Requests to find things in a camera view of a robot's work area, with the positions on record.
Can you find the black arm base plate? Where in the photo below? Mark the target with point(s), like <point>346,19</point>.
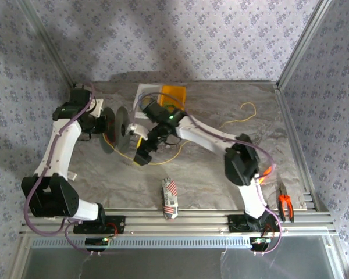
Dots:
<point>116,225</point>
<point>235,225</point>

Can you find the orange glowing stick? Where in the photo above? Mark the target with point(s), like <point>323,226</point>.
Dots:
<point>267,171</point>

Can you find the white plastic bin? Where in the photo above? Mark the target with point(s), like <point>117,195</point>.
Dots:
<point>139,90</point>

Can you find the aluminium frame cross rail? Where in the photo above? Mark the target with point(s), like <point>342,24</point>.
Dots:
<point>192,228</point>

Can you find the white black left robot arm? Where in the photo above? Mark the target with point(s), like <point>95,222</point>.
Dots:
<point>61,145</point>

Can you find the small controller board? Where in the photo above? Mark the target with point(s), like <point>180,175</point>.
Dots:
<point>97,241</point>
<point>260,242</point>

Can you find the small white plastic bracket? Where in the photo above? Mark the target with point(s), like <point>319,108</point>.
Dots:
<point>72,175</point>

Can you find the yellow plastic bin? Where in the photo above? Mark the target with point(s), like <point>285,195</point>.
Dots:
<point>174,93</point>

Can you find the aluminium frame post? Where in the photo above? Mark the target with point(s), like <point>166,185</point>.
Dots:
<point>49,49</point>
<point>302,46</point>

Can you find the striped printed paper roll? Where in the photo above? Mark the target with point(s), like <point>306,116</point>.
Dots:
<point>170,200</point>

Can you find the grey metal sheet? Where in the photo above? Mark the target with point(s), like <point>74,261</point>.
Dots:
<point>177,264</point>

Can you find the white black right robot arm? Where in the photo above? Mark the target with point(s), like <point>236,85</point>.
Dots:
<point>209,136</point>

